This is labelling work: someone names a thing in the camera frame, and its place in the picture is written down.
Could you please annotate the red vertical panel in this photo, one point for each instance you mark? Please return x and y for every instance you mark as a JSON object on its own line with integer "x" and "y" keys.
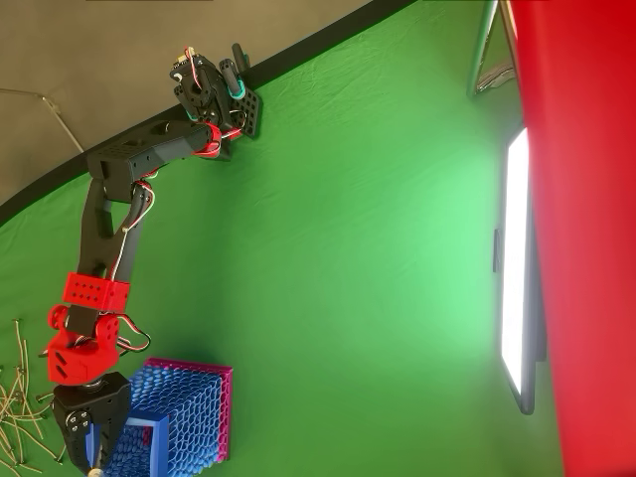
{"x": 586, "y": 223}

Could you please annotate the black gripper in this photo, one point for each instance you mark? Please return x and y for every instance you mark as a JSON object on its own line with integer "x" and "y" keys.
{"x": 94, "y": 398}

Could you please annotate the silver folding reflector stand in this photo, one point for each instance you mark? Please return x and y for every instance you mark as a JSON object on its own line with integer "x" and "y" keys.
{"x": 489, "y": 59}

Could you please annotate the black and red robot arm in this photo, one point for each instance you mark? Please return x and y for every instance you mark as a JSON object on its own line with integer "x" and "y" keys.
{"x": 99, "y": 238}

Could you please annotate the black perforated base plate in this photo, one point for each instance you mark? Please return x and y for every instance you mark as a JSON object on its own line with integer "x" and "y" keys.
{"x": 251, "y": 111}

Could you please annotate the blue and pink lattice basket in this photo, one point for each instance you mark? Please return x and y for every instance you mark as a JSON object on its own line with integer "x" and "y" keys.
{"x": 189, "y": 407}

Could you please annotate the glowing white light panel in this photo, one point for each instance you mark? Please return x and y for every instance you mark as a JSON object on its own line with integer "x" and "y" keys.
{"x": 514, "y": 258}

